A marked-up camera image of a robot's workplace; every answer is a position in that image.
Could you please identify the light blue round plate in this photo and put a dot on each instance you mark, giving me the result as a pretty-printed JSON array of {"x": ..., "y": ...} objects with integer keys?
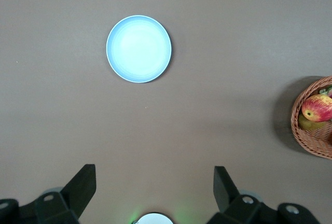
[{"x": 139, "y": 49}]

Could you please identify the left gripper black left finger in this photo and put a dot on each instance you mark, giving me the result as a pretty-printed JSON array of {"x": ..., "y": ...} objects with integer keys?
[{"x": 64, "y": 203}]

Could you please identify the brown table cloth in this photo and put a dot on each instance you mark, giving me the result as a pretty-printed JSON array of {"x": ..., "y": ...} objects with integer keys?
[{"x": 207, "y": 40}]

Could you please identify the red yellow apple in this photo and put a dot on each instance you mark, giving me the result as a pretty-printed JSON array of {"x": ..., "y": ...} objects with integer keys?
[{"x": 319, "y": 107}]

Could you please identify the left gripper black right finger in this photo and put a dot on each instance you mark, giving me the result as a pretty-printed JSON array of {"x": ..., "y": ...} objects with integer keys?
[{"x": 233, "y": 208}]

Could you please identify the brown wicker basket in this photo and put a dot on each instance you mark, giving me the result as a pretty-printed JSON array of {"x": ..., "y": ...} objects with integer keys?
[{"x": 311, "y": 143}]

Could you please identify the olive brown kiwi fruit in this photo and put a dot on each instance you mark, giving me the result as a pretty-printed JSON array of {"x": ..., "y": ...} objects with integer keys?
[{"x": 308, "y": 125}]

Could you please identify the pink dragon fruit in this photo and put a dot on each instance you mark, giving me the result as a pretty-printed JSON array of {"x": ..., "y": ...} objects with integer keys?
[{"x": 328, "y": 91}]

